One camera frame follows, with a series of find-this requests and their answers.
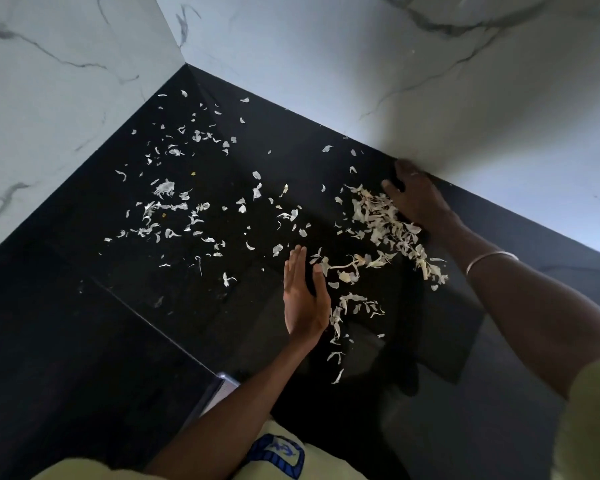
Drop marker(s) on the person's right forearm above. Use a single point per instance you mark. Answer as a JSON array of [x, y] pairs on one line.
[[525, 304]]

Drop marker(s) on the person's right thumb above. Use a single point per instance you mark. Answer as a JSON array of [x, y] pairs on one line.
[[391, 188]]

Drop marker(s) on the pile of white vegetable peels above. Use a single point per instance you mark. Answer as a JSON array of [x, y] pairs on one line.
[[380, 229]]

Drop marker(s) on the person's right hand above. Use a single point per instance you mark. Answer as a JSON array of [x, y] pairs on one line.
[[420, 197]]

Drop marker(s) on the person's left thumb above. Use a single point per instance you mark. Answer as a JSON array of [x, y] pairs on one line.
[[321, 284]]

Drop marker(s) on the scattered small white peel bits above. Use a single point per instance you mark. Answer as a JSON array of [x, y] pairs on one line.
[[180, 204]]

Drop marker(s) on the person's left forearm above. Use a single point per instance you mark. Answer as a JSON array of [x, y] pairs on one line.
[[240, 409]]

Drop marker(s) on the pale yellow shirt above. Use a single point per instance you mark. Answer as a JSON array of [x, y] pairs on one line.
[[330, 464]]

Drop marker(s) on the person's left hand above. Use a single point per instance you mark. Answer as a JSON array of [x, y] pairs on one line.
[[302, 309]]

